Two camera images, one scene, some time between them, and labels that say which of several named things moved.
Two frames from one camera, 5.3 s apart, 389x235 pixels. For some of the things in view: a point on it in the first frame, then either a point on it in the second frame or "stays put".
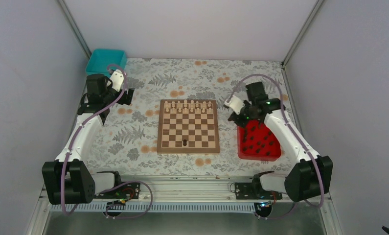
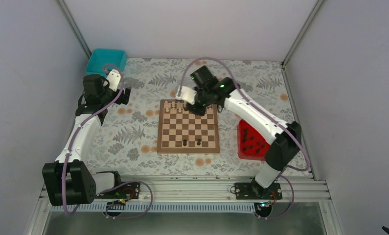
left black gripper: x=122 y=101 stays put
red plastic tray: x=256 y=142 stays put
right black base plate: x=253 y=191 stays put
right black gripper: x=240 y=123 -> x=199 y=111
